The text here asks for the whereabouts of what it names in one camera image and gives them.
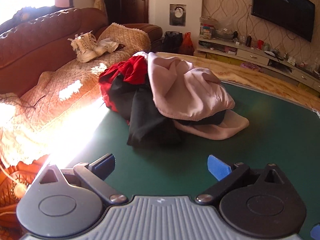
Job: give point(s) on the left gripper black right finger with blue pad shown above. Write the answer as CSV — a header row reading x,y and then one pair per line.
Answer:
x,y
260,203

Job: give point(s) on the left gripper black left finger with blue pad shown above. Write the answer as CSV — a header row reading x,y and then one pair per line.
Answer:
x,y
68,202

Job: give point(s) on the beige quilted sofa cover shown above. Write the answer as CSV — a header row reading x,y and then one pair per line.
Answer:
x,y
28,121

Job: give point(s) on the black garment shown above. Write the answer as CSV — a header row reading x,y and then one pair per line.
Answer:
x,y
152,113

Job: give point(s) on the white TV cabinet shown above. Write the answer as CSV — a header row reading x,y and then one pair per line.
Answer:
x,y
262,59

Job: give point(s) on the pink garment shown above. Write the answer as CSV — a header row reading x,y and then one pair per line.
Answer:
x,y
206,85

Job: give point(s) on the red garment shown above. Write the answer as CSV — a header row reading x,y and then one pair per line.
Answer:
x,y
132,72

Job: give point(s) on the white sneaker pair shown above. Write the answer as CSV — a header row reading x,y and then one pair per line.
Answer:
x,y
86,47

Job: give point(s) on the white crumpled cloth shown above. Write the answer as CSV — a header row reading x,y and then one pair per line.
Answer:
x,y
109,45

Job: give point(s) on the brown leather sofa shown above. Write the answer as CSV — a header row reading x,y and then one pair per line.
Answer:
x,y
41,45

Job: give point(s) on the orange plastic bag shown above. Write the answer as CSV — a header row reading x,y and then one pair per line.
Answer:
x,y
187,47

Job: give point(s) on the beige knitted cushion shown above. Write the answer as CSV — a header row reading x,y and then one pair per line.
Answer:
x,y
133,39

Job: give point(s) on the black bag on floor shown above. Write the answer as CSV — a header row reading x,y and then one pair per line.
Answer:
x,y
172,41

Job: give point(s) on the black wall television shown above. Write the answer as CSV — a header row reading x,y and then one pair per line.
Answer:
x,y
297,16

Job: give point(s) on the wall photo frame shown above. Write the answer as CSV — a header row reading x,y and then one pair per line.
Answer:
x,y
177,15

